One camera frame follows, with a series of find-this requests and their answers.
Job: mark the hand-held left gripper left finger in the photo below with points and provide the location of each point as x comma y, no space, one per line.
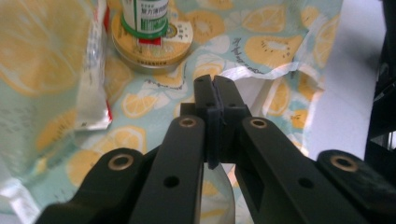
213,130

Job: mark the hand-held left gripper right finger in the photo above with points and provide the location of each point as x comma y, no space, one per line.
232,124

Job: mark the lemon print fabric bag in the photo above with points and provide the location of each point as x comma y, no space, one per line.
274,46

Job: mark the round yellow tin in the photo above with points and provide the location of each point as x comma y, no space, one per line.
155,54

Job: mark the green and white bottle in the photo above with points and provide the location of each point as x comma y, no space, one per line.
144,17

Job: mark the white table mat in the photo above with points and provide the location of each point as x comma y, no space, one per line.
348,77

